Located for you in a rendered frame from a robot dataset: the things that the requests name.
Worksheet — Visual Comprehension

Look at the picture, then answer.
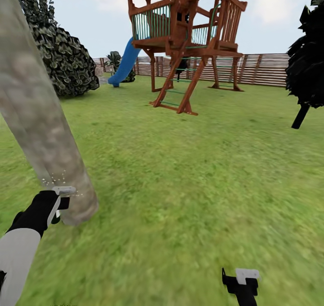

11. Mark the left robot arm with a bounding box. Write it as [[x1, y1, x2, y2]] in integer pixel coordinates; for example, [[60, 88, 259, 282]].
[[0, 186, 76, 306]]

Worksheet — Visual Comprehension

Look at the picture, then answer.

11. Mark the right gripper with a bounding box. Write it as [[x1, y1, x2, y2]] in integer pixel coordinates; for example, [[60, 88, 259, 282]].
[[222, 268, 258, 300]]

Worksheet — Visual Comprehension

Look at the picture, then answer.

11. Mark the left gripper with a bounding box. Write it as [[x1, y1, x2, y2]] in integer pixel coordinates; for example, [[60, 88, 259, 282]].
[[57, 197, 70, 210]]

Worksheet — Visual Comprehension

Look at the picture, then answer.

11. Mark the pesticide atomizer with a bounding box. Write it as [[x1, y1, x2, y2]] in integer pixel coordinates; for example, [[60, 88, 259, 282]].
[[50, 210, 60, 224]]

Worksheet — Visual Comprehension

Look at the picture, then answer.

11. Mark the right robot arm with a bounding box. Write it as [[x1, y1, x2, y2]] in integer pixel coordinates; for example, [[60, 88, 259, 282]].
[[222, 268, 261, 306]]

